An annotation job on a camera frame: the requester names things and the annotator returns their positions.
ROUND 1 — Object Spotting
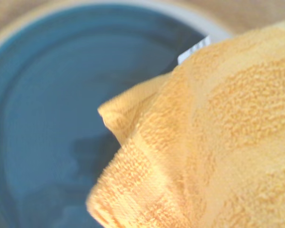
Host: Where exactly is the yellow terry towel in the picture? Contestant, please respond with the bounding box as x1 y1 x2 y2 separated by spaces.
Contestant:
85 19 285 228

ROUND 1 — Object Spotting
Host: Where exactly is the dark blue plate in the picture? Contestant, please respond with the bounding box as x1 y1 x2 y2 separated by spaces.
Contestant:
0 4 213 228

